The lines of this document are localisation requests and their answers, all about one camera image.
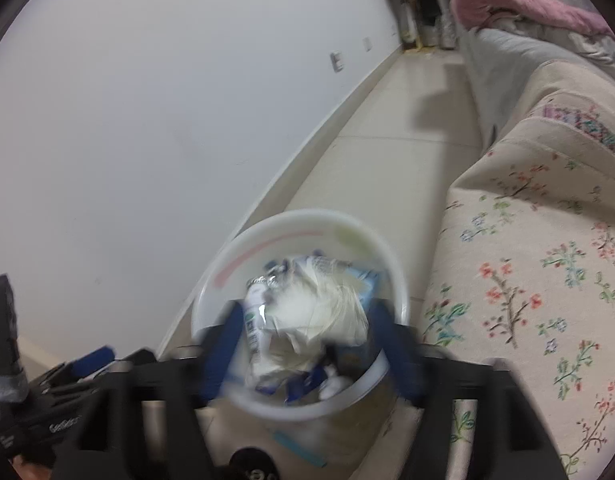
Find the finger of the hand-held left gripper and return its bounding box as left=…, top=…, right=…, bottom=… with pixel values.
left=37, top=345, right=115, bottom=392

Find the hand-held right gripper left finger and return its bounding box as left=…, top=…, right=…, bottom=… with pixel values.
left=52, top=300, right=248, bottom=480

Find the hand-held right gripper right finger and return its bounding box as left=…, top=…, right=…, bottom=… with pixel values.
left=370, top=297, right=571, bottom=480

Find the white printed drink bottle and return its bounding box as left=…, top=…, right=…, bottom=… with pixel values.
left=243, top=277, right=273, bottom=361

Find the small white bottle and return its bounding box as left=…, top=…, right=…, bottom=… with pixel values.
left=317, top=365, right=353, bottom=401

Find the light blue carton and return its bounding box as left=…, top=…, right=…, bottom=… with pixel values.
left=345, top=267, right=383, bottom=311

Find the white tissue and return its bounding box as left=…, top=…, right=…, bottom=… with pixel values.
left=260, top=255, right=371, bottom=381

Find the white patterned plastic bin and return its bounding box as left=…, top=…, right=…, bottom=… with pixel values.
left=191, top=208, right=411, bottom=423

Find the clear plastic storage box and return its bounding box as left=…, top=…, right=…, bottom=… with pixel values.
left=222, top=385, right=403, bottom=471

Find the floral printed blanket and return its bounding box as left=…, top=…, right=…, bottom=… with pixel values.
left=420, top=60, right=615, bottom=480

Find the grey bed sheet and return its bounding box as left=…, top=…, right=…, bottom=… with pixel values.
left=457, top=25, right=615, bottom=156

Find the pink grey quilt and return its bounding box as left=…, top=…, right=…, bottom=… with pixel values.
left=450, top=0, right=615, bottom=56

